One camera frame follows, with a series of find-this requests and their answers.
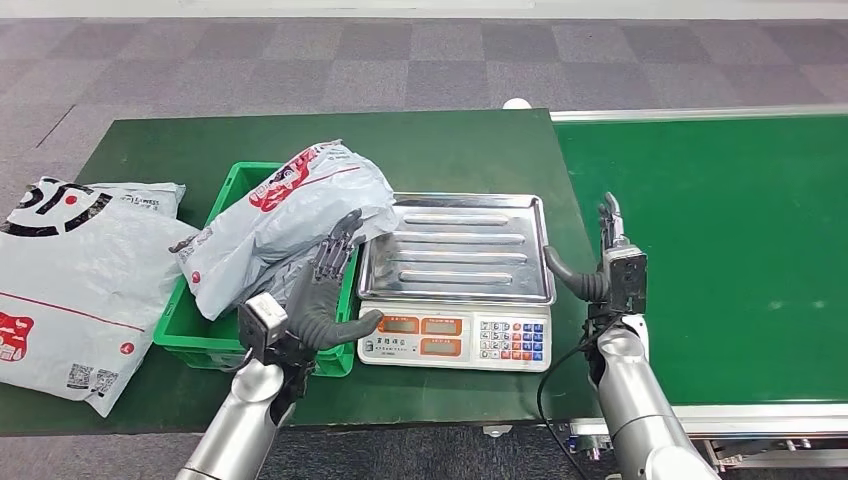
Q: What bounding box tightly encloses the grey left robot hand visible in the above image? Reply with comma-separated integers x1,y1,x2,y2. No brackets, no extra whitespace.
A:
283,208,386,352

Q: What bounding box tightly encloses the white electronic scale steel tray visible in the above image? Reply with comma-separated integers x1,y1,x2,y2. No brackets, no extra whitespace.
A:
356,193,556,374

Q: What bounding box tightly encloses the plump white parcel red print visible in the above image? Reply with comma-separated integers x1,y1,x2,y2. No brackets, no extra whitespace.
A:
168,139,400,323

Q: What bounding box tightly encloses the green plastic crate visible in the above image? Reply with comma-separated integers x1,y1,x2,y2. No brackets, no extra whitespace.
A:
153,162,360,379

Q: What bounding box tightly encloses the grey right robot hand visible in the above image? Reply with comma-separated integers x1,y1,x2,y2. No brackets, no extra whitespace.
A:
543,192,629,304

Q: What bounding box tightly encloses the white mailer black ring logo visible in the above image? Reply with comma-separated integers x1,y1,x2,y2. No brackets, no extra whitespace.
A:
1,176,187,238

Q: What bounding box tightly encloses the large white mailer red print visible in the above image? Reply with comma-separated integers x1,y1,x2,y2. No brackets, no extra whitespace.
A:
0,213,200,419

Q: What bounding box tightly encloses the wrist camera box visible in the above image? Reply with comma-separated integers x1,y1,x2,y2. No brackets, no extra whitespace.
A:
237,292,290,366
602,245,649,317

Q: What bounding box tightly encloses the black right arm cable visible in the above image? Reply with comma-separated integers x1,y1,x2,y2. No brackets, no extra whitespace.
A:
536,316,624,480

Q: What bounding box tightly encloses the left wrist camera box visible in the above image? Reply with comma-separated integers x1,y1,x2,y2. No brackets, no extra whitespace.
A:
237,292,290,366

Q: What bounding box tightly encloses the green conveyor belt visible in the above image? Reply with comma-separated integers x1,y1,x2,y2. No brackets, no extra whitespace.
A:
553,115,848,407

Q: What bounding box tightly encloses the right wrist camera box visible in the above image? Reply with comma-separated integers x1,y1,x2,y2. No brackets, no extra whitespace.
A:
602,245,649,317

